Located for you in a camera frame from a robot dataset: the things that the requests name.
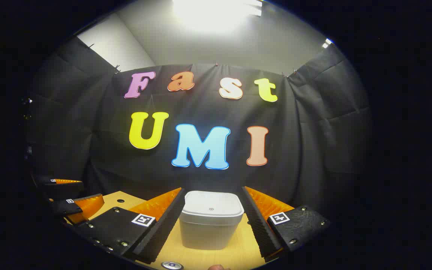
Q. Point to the wooden desktop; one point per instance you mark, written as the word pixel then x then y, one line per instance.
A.
pixel 216 258

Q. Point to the white desktop garbage bin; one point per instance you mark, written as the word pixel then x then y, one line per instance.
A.
pixel 210 225

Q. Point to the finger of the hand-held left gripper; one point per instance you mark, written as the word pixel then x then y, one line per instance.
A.
pixel 64 207
pixel 62 189

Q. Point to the large ceiling light panel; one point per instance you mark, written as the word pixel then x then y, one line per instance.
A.
pixel 216 13

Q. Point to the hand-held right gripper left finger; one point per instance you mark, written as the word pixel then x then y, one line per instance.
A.
pixel 167 225

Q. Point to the small ceiling light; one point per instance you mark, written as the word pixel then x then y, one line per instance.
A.
pixel 327 43

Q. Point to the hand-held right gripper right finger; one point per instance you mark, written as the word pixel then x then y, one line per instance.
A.
pixel 259 225

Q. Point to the black backdrop cloth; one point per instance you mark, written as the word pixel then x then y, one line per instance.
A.
pixel 208 108

